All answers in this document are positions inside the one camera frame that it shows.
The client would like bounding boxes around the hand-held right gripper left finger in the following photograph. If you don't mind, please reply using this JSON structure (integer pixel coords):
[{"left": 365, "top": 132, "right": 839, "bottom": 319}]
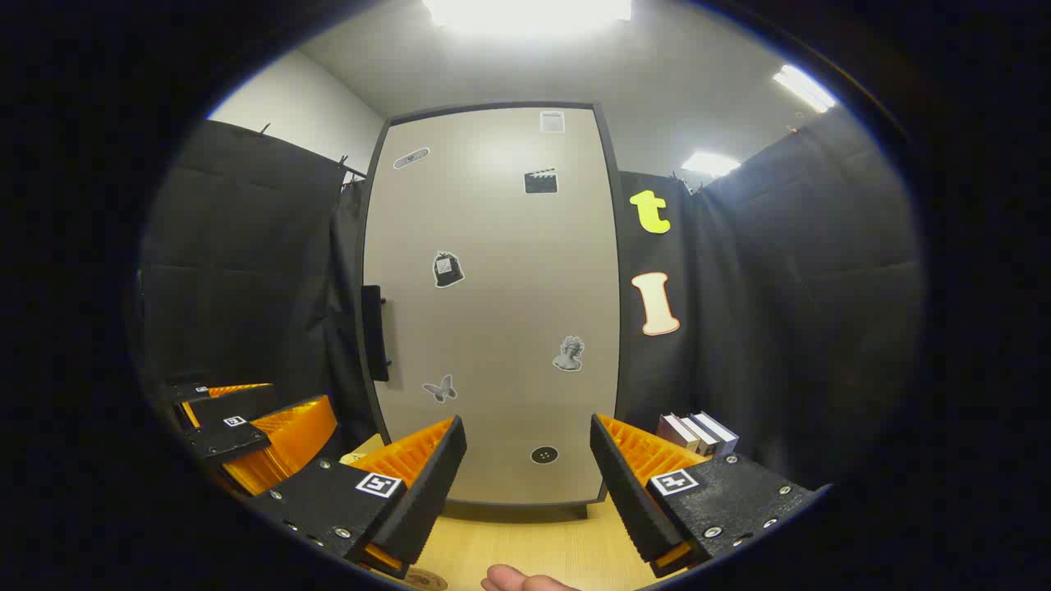
[{"left": 246, "top": 415, "right": 469, "bottom": 580}]

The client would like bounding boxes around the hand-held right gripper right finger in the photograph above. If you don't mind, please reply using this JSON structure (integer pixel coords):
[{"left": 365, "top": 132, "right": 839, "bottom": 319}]
[{"left": 590, "top": 413, "right": 830, "bottom": 580}]

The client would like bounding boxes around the dark grey cabinet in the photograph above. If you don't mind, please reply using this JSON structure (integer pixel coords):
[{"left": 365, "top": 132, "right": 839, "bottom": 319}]
[{"left": 355, "top": 100, "right": 633, "bottom": 520}]

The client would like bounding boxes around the black cabinet door handle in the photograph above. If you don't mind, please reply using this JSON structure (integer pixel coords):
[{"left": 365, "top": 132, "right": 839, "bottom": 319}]
[{"left": 362, "top": 285, "right": 391, "bottom": 383}]

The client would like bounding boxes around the black backdrop cloth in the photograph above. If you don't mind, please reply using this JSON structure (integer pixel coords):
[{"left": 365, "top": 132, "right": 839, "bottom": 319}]
[{"left": 135, "top": 105, "right": 929, "bottom": 493}]

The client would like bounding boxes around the ceiling light panel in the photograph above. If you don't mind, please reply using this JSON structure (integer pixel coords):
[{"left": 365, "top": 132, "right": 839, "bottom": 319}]
[
  {"left": 772, "top": 64, "right": 838, "bottom": 114},
  {"left": 682, "top": 150, "right": 741, "bottom": 178},
  {"left": 423, "top": 0, "right": 633, "bottom": 35}
]

